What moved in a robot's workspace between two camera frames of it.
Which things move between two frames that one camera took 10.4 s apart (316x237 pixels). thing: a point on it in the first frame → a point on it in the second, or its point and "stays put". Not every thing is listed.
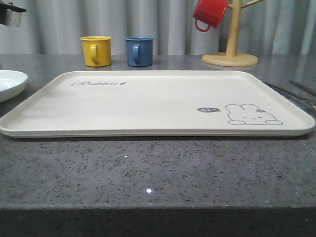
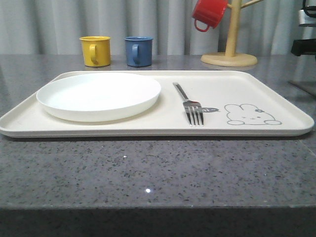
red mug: (211, 12) stays put
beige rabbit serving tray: (159, 103) stays put
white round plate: (12, 83) → (98, 97)
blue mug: (139, 51) stays put
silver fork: (312, 104) → (193, 108)
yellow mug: (97, 50) stays put
